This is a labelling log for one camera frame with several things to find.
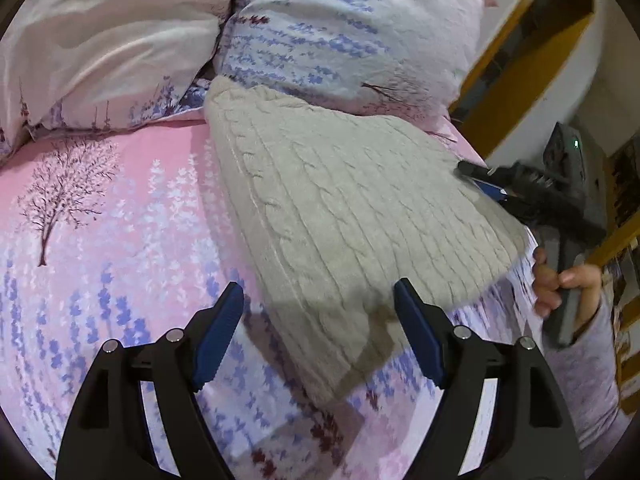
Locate lavender sleeve right forearm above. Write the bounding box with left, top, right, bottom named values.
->
left=544, top=287, right=631, bottom=477

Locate person's right hand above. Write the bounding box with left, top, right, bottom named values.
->
left=533, top=246, right=602, bottom=337

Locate lavender print pillow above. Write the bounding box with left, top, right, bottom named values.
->
left=213, top=0, right=495, bottom=135

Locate pink floral bed sheet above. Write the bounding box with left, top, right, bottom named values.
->
left=0, top=109, right=547, bottom=480

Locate pale pink pillow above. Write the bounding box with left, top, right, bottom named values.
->
left=1, top=0, right=232, bottom=159

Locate wooden headboard frame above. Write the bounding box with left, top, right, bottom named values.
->
left=449, top=0, right=596, bottom=160

